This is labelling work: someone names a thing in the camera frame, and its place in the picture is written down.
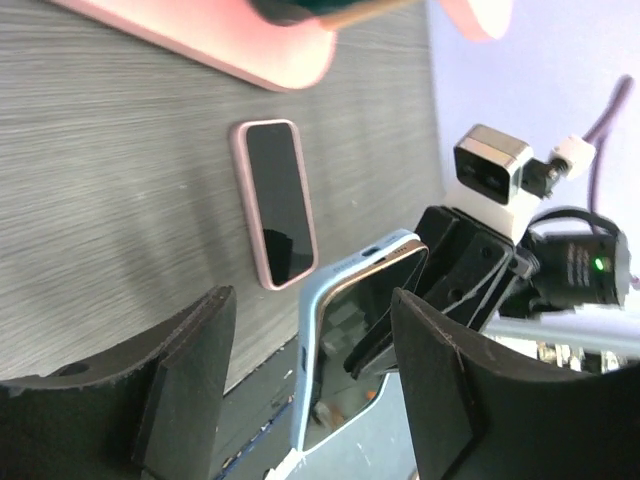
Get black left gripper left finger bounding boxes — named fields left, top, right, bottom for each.
left=1, top=286, right=237, bottom=479

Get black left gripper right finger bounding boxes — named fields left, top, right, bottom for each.
left=391, top=289, right=639, bottom=479

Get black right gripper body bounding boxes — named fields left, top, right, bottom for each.
left=415, top=206, right=533, bottom=332

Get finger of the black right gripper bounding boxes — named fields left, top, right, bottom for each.
left=343, top=299, right=398, bottom=380

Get gold smartphone black screen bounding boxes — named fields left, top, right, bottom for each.
left=304, top=238, right=430, bottom=449

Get light blue phone case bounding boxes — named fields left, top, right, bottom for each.
left=290, top=228, right=431, bottom=456

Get pink phone case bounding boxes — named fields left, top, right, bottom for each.
left=229, top=118, right=320, bottom=292

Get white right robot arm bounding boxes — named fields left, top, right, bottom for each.
left=344, top=206, right=631, bottom=379

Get dark teal mug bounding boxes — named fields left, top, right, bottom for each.
left=250, top=0, right=359, bottom=26

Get pink three-tier wooden shelf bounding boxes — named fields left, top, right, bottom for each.
left=49, top=0, right=516, bottom=94

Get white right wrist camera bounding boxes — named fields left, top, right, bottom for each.
left=444, top=124, right=596, bottom=244

